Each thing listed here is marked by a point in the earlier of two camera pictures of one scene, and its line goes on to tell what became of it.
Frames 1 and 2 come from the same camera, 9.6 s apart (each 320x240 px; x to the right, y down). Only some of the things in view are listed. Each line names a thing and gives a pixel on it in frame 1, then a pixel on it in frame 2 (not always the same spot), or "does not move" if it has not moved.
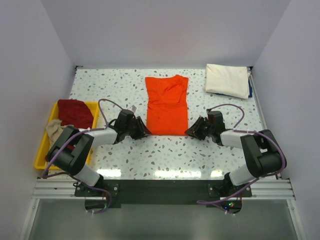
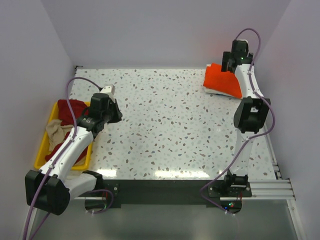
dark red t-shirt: (75, 112) does not move
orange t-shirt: (167, 105) -> (224, 82)
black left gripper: (142, 131) -> (118, 114)
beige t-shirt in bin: (54, 129) does not move
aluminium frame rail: (278, 188) does not move
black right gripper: (194, 130) -> (226, 57)
